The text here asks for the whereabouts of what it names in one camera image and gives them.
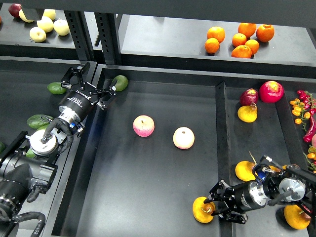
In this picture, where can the dark red small apple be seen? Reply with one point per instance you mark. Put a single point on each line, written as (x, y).
(248, 97)

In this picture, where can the pale yellow apple front left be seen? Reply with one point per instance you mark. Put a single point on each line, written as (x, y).
(37, 34)

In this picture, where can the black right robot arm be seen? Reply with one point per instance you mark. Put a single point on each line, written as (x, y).
(272, 185)

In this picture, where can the red chili pepper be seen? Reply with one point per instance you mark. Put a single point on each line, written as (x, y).
(311, 131)

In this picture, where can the green avocado at left edge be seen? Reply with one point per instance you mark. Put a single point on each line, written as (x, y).
(2, 147)

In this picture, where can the pale yellow apple right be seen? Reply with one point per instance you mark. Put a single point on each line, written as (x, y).
(61, 27)

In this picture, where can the green avocado at tray corner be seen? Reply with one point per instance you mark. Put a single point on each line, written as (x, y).
(121, 82)

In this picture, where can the yellow pear with long stem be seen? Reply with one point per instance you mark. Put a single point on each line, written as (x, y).
(243, 169)

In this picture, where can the big red apple right tray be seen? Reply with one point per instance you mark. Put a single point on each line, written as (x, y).
(271, 92)

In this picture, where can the orange small right front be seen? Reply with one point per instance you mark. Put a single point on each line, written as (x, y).
(253, 45)

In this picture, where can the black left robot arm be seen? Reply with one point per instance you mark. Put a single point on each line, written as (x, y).
(28, 165)

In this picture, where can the pale yellow pink apple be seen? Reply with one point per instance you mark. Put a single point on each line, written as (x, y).
(183, 138)

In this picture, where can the black centre tray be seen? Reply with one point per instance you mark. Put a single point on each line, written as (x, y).
(145, 186)

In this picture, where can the orange top back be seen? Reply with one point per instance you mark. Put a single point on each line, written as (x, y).
(248, 29)

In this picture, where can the pale yellow apple middle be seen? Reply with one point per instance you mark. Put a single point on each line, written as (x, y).
(45, 24)

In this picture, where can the orange left bottom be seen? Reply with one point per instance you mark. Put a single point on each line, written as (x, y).
(212, 45)

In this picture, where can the black shelf upright right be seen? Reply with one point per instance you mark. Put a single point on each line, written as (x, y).
(108, 27)

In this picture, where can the orange small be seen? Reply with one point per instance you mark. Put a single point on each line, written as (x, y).
(239, 39)
(253, 45)

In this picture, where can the cherry tomato bunch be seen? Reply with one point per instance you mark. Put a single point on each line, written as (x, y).
(303, 107)

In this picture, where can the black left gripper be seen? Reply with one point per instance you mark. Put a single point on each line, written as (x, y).
(77, 100)

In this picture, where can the black left tray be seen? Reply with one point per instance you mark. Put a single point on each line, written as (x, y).
(23, 93)

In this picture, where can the black tray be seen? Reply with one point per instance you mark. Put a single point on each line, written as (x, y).
(145, 186)
(23, 93)
(273, 134)

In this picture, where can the pale yellow apple behind tag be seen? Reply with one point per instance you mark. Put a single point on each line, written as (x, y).
(24, 18)

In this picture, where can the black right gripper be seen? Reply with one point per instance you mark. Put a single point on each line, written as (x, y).
(237, 199)

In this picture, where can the orange front wedge shaped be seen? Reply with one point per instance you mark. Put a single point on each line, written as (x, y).
(242, 51)

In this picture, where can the black shelf upright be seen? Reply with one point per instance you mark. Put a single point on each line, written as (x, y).
(108, 27)
(80, 34)

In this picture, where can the orange centre small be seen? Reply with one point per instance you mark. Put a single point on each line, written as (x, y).
(239, 39)

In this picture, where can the dark red apple on shelf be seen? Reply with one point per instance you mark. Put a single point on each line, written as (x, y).
(14, 9)

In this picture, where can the pale yellow apple back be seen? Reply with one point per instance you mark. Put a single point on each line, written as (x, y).
(50, 13)

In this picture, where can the black right tray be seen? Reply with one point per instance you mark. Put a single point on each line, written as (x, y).
(273, 134)

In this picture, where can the orange left top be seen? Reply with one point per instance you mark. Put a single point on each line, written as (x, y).
(217, 33)

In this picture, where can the green avocado left tray top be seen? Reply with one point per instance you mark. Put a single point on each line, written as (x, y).
(56, 88)

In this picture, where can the pink red apple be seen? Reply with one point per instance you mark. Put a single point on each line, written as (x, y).
(143, 125)

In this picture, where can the black shelf upright left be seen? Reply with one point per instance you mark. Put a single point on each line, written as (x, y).
(80, 34)

